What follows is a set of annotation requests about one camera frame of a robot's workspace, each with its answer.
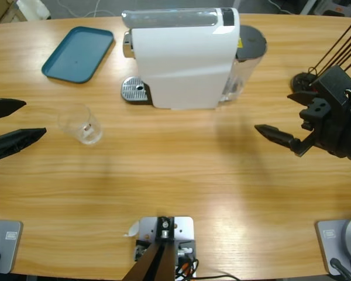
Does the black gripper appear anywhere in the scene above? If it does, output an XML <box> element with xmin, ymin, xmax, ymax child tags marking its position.
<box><xmin>254</xmin><ymin>91</ymin><xmax>351</xmax><ymax>160</ymax></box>

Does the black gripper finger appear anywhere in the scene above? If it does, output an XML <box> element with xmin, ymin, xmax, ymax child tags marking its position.
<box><xmin>0</xmin><ymin>98</ymin><xmax>27</xmax><ymax>122</ymax></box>
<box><xmin>0</xmin><ymin>127</ymin><xmax>47</xmax><ymax>165</ymax></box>

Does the clear glass cup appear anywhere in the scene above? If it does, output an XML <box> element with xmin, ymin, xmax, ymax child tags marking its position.
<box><xmin>57</xmin><ymin>104</ymin><xmax>103</xmax><ymax>146</ymax></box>

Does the grey coffee machine lever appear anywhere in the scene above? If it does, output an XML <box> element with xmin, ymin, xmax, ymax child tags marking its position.
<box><xmin>121</xmin><ymin>8</ymin><xmax>220</xmax><ymax>29</ymax></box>

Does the white capsule coffee machine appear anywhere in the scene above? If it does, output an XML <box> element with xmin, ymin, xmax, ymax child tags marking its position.
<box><xmin>122</xmin><ymin>7</ymin><xmax>240</xmax><ymax>111</ymax></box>

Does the black capsule holder with rods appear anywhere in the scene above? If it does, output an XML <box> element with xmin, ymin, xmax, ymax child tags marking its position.
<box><xmin>291</xmin><ymin>19</ymin><xmax>351</xmax><ymax>96</ymax></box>

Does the teal plastic tray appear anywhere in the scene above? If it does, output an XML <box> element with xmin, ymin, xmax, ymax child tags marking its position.
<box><xmin>41</xmin><ymin>26</ymin><xmax>115</xmax><ymax>85</ymax></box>

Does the clear water tank black lid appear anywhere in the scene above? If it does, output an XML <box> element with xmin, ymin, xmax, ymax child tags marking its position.
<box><xmin>219</xmin><ymin>25</ymin><xmax>269</xmax><ymax>103</ymax></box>

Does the brown cardboard box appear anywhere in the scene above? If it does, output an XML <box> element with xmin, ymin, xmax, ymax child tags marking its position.
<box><xmin>0</xmin><ymin>0</ymin><xmax>18</xmax><ymax>26</ymax></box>

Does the white foam block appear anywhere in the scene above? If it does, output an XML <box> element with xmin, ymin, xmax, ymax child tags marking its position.
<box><xmin>16</xmin><ymin>0</ymin><xmax>51</xmax><ymax>20</ymax></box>

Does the grey equipment box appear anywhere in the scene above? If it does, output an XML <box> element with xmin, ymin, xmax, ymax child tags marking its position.
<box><xmin>321</xmin><ymin>0</ymin><xmax>351</xmax><ymax>17</ymax></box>

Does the white paper tab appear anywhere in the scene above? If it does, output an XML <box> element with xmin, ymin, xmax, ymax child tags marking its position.
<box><xmin>123</xmin><ymin>221</ymin><xmax>140</xmax><ymax>238</ymax></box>

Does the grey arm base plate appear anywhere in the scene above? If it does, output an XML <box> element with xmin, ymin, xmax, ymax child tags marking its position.
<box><xmin>0</xmin><ymin>219</ymin><xmax>23</xmax><ymax>275</ymax></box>
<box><xmin>315</xmin><ymin>215</ymin><xmax>351</xmax><ymax>276</ymax></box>

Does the white metal frame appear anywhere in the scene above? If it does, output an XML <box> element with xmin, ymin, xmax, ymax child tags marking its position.
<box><xmin>298</xmin><ymin>0</ymin><xmax>322</xmax><ymax>15</ymax></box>

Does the white floor cable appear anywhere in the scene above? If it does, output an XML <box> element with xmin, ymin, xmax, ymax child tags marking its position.
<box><xmin>58</xmin><ymin>0</ymin><xmax>125</xmax><ymax>18</ymax></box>

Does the white block with dark post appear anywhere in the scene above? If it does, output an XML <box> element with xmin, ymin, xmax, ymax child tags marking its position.
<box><xmin>124</xmin><ymin>215</ymin><xmax>197</xmax><ymax>281</ymax></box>

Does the black power cable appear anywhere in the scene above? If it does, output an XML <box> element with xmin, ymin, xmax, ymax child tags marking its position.
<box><xmin>197</xmin><ymin>273</ymin><xmax>240</xmax><ymax>281</ymax></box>

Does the orange black cable bundle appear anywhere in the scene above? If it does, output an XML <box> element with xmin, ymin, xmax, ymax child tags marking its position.
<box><xmin>174</xmin><ymin>256</ymin><xmax>199</xmax><ymax>281</ymax></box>

